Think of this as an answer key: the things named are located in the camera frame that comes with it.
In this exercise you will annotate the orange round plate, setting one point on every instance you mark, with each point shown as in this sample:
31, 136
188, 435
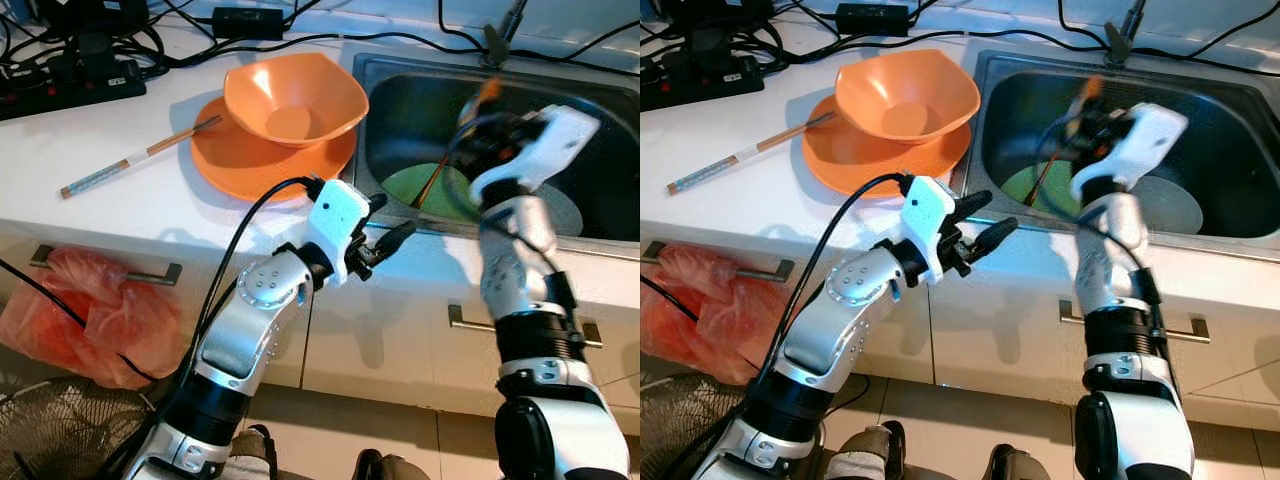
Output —
270, 175
880, 170

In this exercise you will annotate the orange plastic bowl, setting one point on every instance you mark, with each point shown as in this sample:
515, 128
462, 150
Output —
905, 90
295, 95

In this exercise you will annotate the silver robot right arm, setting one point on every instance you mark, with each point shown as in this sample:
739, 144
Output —
520, 260
1120, 260

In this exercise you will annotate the white kitchen cabinet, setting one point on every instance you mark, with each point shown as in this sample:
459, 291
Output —
1000, 330
400, 320

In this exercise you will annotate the green round plate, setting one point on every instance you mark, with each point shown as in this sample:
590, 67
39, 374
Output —
410, 192
1020, 188

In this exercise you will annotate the stainless steel sink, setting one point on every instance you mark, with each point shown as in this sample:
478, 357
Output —
1030, 110
410, 110

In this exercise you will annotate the metal sink faucet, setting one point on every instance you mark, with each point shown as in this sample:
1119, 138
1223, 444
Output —
497, 42
1120, 40

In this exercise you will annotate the grey ceramic bowl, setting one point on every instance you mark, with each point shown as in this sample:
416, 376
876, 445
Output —
1175, 208
562, 212

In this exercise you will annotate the black power strip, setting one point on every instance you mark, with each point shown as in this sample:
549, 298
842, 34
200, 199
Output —
60, 98
700, 90

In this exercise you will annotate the black power adapter brick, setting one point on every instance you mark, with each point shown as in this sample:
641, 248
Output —
248, 24
872, 19

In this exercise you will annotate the black plug adapter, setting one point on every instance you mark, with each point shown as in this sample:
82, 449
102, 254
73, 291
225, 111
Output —
85, 60
710, 55

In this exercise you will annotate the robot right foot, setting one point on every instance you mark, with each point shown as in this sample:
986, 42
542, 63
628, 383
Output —
390, 470
1020, 468

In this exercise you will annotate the orange plastic bag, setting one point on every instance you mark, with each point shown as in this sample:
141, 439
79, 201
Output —
720, 315
110, 320

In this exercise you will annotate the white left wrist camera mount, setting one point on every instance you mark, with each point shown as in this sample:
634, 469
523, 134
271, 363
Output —
925, 215
335, 215

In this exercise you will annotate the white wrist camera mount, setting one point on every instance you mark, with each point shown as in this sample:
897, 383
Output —
1150, 135
925, 215
555, 140
335, 215

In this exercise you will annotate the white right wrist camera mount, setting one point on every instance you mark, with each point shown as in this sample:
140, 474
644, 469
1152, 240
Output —
1150, 135
555, 140

